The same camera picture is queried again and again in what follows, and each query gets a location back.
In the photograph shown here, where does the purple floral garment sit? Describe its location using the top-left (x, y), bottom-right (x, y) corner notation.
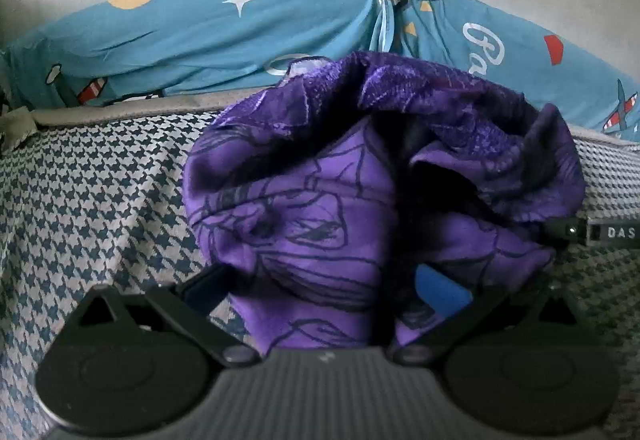
top-left (181, 50), bottom-right (587, 357)

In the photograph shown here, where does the blue printed bed sheet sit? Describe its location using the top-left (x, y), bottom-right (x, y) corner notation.
top-left (0, 0), bottom-right (640, 144)

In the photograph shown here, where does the grey cloth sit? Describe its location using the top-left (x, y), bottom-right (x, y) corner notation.
top-left (0, 107), bottom-right (37, 151)

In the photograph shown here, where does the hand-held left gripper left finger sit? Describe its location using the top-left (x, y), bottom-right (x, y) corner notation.
top-left (67, 265), bottom-right (262, 368)

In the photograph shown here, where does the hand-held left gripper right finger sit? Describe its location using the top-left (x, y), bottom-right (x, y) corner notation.
top-left (390, 264), bottom-right (596, 367)

